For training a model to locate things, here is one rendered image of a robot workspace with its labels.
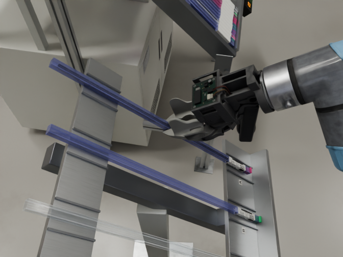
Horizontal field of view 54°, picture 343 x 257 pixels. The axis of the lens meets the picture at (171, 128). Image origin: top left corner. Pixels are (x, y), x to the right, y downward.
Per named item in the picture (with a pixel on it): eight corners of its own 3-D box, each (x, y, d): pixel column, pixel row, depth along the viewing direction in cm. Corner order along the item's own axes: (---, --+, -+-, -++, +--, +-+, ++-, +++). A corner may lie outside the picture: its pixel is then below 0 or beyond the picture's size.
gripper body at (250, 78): (188, 79, 59) (254, 54, 53) (211, 105, 65) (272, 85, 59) (187, 114, 55) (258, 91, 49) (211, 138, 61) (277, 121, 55)
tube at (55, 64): (246, 169, 80) (250, 168, 80) (246, 174, 79) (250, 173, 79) (50, 60, 52) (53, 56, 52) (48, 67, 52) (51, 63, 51)
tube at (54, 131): (255, 217, 76) (261, 216, 75) (255, 223, 75) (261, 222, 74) (47, 126, 48) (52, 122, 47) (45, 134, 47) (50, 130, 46)
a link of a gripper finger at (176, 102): (152, 99, 64) (194, 86, 60) (169, 115, 69) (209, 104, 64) (150, 112, 63) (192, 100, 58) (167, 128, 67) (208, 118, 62)
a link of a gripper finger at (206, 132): (183, 121, 63) (225, 106, 59) (188, 126, 64) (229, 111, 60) (184, 142, 60) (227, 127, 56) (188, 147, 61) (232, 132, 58)
